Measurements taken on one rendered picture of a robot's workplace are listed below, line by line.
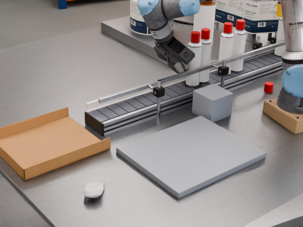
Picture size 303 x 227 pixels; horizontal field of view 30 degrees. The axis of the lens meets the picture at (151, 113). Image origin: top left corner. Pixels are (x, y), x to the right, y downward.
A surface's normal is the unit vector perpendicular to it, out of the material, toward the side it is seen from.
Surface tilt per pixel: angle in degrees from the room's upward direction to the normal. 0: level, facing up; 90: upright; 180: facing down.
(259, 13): 90
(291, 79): 94
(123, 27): 0
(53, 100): 0
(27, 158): 0
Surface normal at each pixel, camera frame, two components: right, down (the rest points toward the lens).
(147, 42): 0.02, -0.88
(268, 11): 0.22, 0.47
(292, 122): -0.89, 0.19
